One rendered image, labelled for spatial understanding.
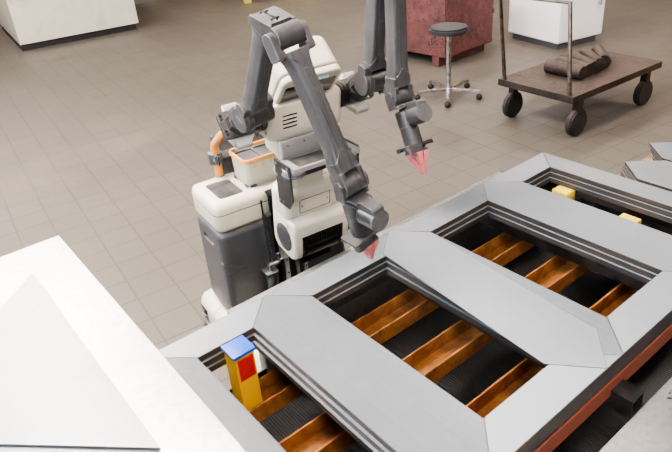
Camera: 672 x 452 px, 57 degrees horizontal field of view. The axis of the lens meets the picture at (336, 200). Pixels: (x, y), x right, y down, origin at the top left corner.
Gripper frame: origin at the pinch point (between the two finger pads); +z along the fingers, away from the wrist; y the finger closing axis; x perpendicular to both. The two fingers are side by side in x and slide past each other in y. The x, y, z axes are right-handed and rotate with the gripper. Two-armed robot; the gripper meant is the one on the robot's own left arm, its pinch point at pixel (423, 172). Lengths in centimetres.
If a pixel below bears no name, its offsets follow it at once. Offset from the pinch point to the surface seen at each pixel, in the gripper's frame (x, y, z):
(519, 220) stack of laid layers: -11.9, 20.2, 23.3
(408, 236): -2.3, -13.7, 16.0
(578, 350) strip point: -57, -15, 44
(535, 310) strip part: -43, -12, 37
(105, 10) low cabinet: 742, 96, -303
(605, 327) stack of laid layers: -56, -4, 43
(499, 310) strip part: -39, -18, 35
